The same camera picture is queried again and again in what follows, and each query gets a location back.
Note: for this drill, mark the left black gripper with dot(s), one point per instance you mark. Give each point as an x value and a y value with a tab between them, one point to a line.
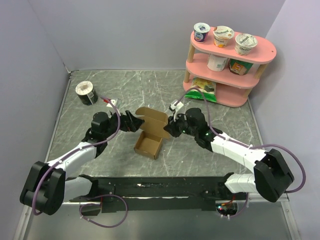
129	122

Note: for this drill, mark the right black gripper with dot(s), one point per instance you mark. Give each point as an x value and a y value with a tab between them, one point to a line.
171	127

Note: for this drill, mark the brown cardboard box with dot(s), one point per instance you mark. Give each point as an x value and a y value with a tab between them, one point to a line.
151	138

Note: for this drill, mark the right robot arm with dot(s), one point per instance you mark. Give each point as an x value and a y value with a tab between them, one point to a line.
270	175

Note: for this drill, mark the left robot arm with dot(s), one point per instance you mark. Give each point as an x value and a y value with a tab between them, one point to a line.
48	184

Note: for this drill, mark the green snack bag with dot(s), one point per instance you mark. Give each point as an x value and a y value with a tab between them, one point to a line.
207	87

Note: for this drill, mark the black white yogurt cup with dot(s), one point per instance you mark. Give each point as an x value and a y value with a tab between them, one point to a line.
86	92

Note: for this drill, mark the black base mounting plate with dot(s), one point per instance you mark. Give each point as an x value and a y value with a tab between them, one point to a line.
162	193

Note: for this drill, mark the white cup middle shelf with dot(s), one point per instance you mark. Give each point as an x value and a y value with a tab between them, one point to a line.
216	63

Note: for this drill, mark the pink three-tier shelf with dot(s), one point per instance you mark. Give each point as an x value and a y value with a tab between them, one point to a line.
231	89

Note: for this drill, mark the green package middle shelf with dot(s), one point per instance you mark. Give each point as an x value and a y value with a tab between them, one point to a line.
239	67

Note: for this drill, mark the blue white yogurt cup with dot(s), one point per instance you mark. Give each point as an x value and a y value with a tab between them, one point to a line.
201	31

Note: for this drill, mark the orange Chobani yogurt cup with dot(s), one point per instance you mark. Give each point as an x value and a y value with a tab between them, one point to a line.
222	35

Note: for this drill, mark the white Chobani yogurt cup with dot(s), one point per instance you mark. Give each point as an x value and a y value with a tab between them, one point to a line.
244	43

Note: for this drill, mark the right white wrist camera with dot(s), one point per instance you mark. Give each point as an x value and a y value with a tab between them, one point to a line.
174	107

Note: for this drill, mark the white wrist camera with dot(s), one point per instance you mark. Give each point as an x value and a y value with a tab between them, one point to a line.
112	102
174	107

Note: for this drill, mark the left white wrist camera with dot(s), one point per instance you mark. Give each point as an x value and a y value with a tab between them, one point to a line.
112	102

